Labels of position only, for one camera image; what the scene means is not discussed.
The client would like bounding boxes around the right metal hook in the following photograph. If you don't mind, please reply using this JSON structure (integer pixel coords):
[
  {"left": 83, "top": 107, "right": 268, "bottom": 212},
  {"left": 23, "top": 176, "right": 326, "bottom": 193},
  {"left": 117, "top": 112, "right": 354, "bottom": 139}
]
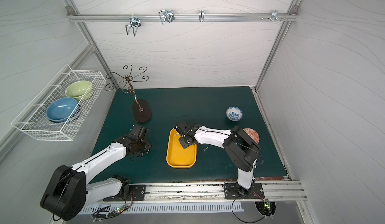
[{"left": 261, "top": 10, "right": 287, "bottom": 22}]

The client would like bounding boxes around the double metal hook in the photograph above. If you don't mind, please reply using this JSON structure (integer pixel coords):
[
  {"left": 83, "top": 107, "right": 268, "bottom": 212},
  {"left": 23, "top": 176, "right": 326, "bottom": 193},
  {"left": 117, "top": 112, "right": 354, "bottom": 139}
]
[{"left": 125, "top": 16, "right": 141, "bottom": 36}]

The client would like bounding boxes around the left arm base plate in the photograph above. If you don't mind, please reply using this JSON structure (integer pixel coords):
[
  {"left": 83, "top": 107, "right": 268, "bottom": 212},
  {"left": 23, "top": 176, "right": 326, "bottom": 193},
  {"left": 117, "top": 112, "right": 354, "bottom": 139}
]
[{"left": 103, "top": 184, "right": 146, "bottom": 202}]

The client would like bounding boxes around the looped metal hook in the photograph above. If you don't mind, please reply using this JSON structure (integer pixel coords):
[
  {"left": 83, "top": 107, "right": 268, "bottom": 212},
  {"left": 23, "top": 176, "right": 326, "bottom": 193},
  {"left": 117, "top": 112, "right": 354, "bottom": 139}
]
[{"left": 158, "top": 10, "right": 175, "bottom": 25}]

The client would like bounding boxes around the white vent strip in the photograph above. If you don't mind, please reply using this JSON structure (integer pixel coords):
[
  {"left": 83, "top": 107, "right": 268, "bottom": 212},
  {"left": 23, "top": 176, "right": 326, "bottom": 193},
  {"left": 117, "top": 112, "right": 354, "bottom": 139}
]
[{"left": 79, "top": 202, "right": 244, "bottom": 215}]

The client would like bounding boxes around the red patterned bowl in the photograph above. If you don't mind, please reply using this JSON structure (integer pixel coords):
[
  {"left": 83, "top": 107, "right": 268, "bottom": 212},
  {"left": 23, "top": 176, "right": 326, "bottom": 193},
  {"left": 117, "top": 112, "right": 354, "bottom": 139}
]
[{"left": 243, "top": 128, "right": 260, "bottom": 144}]

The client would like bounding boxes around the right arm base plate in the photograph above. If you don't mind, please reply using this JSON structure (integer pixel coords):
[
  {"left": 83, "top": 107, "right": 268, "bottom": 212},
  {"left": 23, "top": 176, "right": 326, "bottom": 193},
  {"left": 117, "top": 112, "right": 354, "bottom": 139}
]
[{"left": 222, "top": 182, "right": 265, "bottom": 200}]

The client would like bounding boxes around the yellow plastic storage box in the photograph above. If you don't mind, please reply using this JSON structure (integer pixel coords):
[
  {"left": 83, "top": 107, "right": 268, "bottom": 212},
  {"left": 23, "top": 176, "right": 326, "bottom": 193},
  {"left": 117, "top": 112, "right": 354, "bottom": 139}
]
[{"left": 166, "top": 129, "right": 197, "bottom": 169}]

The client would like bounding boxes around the bronze hook stand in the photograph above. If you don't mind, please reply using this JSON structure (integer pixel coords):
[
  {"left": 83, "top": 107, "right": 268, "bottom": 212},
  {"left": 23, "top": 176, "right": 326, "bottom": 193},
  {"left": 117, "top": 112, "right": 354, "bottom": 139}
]
[{"left": 104, "top": 64, "right": 152, "bottom": 124}]

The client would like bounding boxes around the left black cable bundle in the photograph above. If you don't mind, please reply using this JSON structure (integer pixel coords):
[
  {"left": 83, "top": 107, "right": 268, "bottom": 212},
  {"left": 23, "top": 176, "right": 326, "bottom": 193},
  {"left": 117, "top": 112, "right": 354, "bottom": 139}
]
[{"left": 91, "top": 190, "right": 134, "bottom": 222}]

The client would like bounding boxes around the white wire basket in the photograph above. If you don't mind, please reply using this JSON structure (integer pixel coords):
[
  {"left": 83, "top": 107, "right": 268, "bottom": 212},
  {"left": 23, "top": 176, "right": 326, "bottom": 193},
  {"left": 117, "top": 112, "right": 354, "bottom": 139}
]
[{"left": 11, "top": 65, "right": 106, "bottom": 141}]

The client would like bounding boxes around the green bowl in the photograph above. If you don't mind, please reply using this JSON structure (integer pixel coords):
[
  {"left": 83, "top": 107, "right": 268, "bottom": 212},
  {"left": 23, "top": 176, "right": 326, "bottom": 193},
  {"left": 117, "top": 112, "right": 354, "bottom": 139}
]
[{"left": 65, "top": 80, "right": 94, "bottom": 102}]

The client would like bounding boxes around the right black cable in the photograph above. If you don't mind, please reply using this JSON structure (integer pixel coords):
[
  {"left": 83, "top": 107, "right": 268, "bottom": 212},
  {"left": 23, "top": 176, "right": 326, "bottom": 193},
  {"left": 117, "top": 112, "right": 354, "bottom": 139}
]
[{"left": 230, "top": 193, "right": 268, "bottom": 224}]

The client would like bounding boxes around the green mat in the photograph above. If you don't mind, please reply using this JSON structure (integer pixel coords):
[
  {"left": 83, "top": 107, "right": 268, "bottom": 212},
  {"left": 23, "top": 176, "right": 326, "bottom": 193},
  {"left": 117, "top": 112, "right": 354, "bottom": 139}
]
[{"left": 94, "top": 87, "right": 287, "bottom": 183}]

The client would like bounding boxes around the aluminium cross rail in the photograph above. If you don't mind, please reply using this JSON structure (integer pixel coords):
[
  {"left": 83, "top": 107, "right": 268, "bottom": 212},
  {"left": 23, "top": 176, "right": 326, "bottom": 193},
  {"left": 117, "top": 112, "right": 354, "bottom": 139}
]
[{"left": 68, "top": 12, "right": 299, "bottom": 23}]

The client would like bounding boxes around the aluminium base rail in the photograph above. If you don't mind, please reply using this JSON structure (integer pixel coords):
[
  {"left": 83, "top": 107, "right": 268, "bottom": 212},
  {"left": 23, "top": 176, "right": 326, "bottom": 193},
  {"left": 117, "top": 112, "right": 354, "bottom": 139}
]
[{"left": 84, "top": 180, "right": 307, "bottom": 206}]

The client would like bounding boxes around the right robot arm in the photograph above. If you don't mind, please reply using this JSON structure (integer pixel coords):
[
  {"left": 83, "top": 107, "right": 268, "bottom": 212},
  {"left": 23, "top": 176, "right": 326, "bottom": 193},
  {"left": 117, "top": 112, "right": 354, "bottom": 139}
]
[{"left": 174, "top": 121, "right": 261, "bottom": 193}]

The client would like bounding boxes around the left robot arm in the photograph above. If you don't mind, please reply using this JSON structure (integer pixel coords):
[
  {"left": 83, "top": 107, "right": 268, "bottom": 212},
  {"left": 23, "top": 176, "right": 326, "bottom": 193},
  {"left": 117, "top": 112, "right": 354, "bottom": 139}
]
[{"left": 40, "top": 125, "right": 151, "bottom": 222}]

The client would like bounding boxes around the blue white patterned bowl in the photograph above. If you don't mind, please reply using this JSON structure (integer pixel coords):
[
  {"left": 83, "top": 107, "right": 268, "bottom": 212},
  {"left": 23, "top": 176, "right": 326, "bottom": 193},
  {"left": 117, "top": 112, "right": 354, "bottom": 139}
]
[{"left": 226, "top": 106, "right": 243, "bottom": 122}]

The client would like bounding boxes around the small metal hook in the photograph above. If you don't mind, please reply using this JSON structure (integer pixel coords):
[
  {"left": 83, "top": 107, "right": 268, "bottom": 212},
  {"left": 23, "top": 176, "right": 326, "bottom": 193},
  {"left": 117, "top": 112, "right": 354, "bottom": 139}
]
[{"left": 199, "top": 10, "right": 205, "bottom": 22}]

